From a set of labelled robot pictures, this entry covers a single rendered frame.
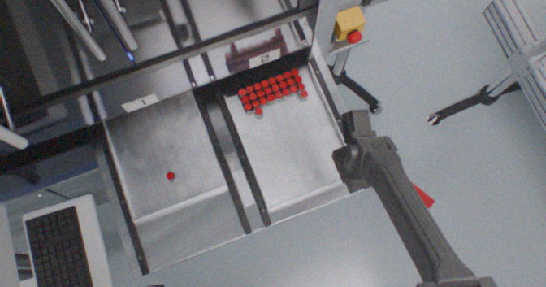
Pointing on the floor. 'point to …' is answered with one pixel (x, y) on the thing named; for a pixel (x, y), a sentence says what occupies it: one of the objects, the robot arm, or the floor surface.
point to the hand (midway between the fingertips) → (348, 173)
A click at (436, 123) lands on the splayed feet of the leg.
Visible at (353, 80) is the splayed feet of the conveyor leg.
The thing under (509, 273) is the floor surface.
